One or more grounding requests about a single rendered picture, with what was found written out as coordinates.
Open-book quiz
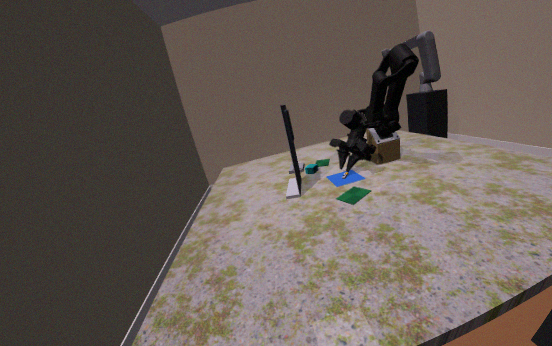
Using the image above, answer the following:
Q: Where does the blue flat square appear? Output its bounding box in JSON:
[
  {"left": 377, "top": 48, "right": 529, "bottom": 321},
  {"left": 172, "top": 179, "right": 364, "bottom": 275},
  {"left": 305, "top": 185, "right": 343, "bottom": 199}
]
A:
[{"left": 326, "top": 170, "right": 366, "bottom": 187}]

